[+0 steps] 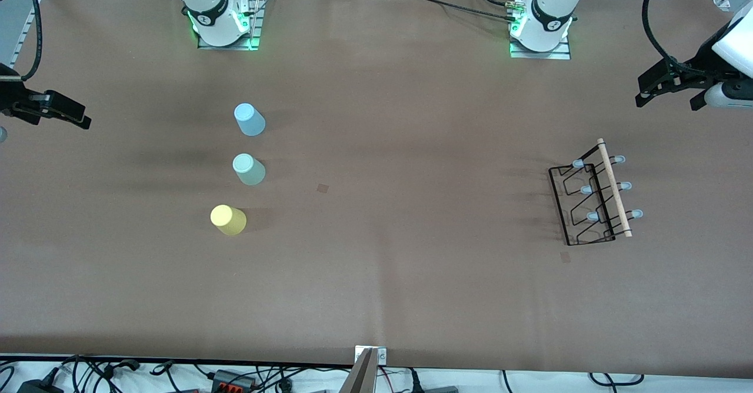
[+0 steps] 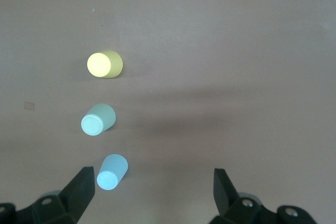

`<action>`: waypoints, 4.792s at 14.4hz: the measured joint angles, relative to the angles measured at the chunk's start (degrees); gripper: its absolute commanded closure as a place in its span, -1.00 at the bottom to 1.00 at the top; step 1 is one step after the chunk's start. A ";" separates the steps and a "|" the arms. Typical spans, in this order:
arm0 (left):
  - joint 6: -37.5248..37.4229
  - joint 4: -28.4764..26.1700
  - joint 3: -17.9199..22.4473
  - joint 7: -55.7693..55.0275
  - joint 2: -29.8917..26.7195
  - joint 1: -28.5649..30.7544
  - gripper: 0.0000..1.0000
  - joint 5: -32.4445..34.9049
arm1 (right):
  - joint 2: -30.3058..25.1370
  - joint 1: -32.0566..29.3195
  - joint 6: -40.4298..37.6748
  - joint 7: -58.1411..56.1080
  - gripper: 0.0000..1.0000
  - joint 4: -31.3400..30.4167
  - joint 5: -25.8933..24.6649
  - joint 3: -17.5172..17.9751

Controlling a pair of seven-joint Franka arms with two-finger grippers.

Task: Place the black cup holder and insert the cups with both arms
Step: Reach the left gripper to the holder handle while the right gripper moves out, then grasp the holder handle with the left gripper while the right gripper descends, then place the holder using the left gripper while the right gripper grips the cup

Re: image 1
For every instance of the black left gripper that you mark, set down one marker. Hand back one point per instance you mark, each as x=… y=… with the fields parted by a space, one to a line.
x=701 y=70

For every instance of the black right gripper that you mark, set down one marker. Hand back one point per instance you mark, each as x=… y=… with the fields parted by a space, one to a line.
x=10 y=96

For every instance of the mint green plastic cup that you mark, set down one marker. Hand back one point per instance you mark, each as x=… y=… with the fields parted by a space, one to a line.
x=249 y=170

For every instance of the yellow plastic cup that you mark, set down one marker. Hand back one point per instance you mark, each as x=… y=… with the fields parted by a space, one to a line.
x=228 y=220

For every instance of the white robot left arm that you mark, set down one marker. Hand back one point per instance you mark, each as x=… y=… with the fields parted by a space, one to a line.
x=550 y=10

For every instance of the light blue plastic cup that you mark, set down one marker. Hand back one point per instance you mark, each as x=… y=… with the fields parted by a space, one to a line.
x=250 y=121

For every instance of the black orange power adapter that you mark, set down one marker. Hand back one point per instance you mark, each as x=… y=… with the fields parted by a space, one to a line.
x=232 y=381

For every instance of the brown paper table cover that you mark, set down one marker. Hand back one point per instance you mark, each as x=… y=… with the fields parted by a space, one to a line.
x=376 y=293

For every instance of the aluminium edge rail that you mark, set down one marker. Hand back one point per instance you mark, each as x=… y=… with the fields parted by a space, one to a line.
x=22 y=34

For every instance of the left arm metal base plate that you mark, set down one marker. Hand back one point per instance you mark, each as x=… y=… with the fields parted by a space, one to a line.
x=541 y=55

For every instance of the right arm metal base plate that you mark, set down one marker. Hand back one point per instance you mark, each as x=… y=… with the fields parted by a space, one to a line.
x=256 y=28

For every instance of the aluminium profile post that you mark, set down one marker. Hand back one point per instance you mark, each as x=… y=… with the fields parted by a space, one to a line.
x=365 y=375

